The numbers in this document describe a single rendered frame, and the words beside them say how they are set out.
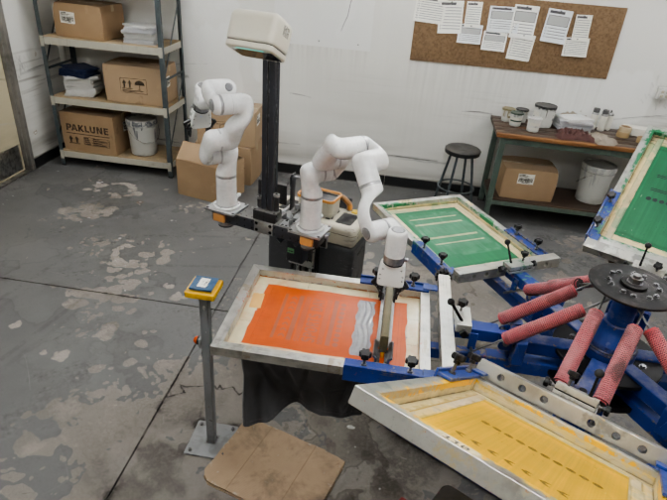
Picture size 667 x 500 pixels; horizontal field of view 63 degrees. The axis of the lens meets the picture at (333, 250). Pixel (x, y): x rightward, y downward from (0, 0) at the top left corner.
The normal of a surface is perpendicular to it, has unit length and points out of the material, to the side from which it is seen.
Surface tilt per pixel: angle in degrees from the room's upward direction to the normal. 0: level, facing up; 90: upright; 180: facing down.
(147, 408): 0
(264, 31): 64
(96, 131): 90
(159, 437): 0
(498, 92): 90
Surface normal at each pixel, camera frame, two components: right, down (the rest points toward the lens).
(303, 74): -0.14, 0.48
